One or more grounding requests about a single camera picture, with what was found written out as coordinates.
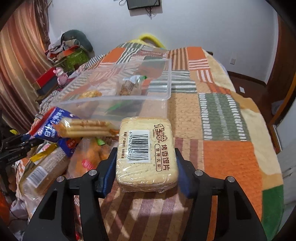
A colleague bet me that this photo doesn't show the blue snack bag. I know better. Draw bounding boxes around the blue snack bag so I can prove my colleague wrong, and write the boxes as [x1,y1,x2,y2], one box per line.
[29,107,80,158]

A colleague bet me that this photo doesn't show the green patterned bag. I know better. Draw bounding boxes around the green patterned bag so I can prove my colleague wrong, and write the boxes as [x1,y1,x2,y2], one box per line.
[61,49,89,72]

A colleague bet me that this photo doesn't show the patchwork striped bed quilt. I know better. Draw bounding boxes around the patchwork striped bed quilt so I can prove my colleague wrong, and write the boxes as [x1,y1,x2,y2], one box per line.
[14,43,285,241]

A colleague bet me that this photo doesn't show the caramel popcorn pack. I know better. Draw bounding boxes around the caramel popcorn pack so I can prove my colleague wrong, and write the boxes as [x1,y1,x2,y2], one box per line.
[78,90,102,99]

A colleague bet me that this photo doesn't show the small wall monitor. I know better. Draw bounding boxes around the small wall monitor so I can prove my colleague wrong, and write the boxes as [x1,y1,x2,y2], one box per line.
[126,0,161,10]

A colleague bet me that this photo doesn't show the orange fried snack bag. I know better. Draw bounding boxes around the orange fried snack bag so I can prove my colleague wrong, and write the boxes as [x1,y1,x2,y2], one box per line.
[66,138,111,179]

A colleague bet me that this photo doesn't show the dark blue box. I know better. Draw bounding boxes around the dark blue box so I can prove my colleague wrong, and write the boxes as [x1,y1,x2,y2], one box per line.
[36,76,58,95]

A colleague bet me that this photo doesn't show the baked bun slices pack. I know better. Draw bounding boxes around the baked bun slices pack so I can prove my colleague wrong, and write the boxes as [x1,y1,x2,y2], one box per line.
[115,117,178,193]

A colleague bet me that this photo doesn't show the pink plush toy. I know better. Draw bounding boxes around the pink plush toy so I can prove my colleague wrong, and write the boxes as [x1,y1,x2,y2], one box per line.
[53,67,68,86]

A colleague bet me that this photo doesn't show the striped orange curtain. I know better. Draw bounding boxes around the striped orange curtain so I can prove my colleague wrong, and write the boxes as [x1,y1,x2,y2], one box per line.
[1,1,52,132]

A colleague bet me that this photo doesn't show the clear plastic storage box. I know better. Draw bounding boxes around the clear plastic storage box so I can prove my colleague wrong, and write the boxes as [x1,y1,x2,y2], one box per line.
[51,59,171,126]

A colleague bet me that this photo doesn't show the wooden door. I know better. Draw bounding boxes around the wooden door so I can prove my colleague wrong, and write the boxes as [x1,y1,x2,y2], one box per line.
[265,14,296,105]

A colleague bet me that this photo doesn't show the grey plush pillow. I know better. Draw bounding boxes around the grey plush pillow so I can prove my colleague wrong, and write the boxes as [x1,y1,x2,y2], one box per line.
[61,30,93,52]

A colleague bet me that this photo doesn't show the yellow snack packet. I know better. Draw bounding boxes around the yellow snack packet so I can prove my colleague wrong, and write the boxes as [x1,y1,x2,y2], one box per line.
[30,143,57,165]

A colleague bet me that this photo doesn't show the round cracker tube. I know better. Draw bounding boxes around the round cracker tube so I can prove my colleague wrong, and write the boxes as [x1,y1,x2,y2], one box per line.
[20,147,70,199]

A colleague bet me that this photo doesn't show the clear bag round biscuits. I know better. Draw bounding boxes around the clear bag round biscuits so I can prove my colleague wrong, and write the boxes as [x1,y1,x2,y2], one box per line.
[116,75,147,96]

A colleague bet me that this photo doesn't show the red gift box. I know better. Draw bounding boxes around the red gift box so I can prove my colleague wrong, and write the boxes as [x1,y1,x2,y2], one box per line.
[33,67,56,89]

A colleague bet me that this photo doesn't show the wall power socket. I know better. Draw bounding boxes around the wall power socket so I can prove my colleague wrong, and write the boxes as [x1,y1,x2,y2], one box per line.
[230,58,236,65]

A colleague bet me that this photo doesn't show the clear biscuit stick pack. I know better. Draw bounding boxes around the clear biscuit stick pack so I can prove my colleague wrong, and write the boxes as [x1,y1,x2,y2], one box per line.
[53,118,119,138]

